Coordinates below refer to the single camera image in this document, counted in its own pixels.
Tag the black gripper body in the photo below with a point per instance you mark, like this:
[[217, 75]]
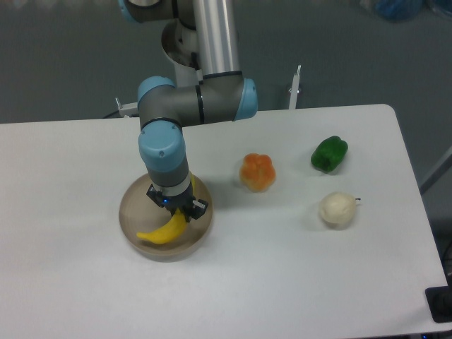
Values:
[[181, 198]]

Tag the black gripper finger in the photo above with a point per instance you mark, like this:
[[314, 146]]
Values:
[[194, 209], [161, 200]]

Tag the yellow toy banana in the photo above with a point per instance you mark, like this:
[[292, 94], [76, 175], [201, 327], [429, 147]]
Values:
[[168, 232]]

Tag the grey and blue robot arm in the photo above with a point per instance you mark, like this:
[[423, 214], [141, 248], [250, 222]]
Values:
[[164, 109]]

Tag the beige round plate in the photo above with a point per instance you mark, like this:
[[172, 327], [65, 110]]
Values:
[[137, 213]]

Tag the orange toy bread roll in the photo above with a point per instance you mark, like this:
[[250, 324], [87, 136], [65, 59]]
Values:
[[257, 172]]

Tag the white toy garlic bulb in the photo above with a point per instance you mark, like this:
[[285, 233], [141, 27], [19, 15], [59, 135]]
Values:
[[338, 209]]

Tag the green toy bell pepper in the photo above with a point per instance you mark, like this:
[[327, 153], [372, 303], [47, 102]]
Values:
[[329, 154]]

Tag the grey table leg strut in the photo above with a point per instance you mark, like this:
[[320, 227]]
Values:
[[436, 172]]

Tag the black device at table edge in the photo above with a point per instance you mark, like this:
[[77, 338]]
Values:
[[439, 301]]

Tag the blue bag in background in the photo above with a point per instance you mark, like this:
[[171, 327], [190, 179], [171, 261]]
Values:
[[398, 10]]

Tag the white metal bracket left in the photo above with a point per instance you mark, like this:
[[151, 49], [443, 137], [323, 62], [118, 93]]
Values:
[[128, 109]]

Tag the white metal bracket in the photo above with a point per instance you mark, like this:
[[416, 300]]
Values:
[[295, 89], [128, 109]]

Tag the white metal bracket right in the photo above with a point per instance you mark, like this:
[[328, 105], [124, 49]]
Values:
[[295, 89]]

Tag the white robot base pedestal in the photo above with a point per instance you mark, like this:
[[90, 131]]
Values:
[[180, 53]]

